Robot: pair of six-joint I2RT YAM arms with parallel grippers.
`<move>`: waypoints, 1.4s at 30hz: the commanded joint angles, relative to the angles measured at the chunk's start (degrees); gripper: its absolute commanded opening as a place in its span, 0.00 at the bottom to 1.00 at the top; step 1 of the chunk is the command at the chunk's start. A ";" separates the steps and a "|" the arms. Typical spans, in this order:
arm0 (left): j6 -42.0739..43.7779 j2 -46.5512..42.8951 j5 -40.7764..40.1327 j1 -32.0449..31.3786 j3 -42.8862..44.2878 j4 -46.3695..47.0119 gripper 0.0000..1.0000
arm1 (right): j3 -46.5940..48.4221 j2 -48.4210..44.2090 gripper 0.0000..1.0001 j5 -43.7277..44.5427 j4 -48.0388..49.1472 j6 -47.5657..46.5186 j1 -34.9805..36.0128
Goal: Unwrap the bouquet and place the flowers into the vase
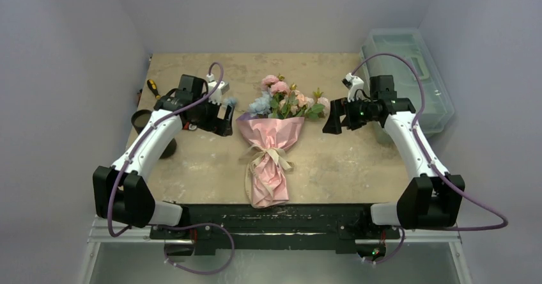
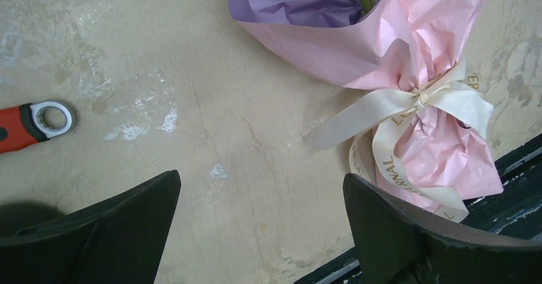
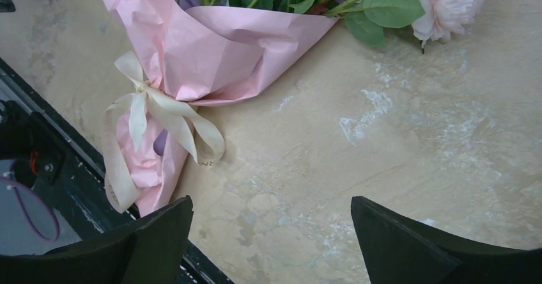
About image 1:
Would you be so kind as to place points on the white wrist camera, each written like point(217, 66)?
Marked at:
point(216, 89)
point(354, 84)

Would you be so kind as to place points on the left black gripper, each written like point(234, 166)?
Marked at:
point(213, 124)

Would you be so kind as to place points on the clear plastic storage box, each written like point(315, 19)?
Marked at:
point(409, 44)

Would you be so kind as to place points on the yellow black screwdriver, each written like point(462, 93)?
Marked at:
point(152, 86)

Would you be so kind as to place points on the pink flower bouquet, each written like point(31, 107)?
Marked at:
point(276, 118)

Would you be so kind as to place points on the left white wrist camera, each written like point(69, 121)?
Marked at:
point(216, 89)

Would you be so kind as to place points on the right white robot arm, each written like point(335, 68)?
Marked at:
point(430, 200)

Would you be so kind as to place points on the cream printed ribbon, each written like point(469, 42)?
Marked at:
point(265, 179)

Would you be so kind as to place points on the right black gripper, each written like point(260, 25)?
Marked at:
point(346, 115)

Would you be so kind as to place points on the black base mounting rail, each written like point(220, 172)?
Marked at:
point(345, 228)

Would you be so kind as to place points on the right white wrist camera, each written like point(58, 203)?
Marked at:
point(354, 84)

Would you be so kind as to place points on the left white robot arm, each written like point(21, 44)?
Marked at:
point(120, 190)

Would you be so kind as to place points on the loose blue flower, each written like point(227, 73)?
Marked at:
point(231, 102)

